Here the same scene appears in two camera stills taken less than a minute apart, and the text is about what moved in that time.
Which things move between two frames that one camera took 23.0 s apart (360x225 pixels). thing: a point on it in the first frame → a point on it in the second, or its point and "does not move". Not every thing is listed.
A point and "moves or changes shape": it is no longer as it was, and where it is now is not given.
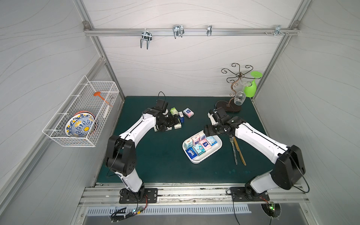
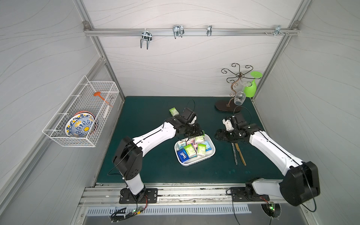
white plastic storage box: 199,146 moves or changes shape
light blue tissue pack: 211,140 → 208,148
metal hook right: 278,30 does not move
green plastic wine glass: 251,91 does not move
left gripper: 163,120 → 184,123
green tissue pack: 174,111 does not move
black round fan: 273,209 does not move
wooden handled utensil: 238,149 does not move
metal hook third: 209,29 does not move
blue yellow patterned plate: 78,124 does not move
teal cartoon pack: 188,143 → 181,145
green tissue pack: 178,125 moves or changes shape
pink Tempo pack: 196,139 moves or changes shape
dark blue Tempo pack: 191,153 → 183,155
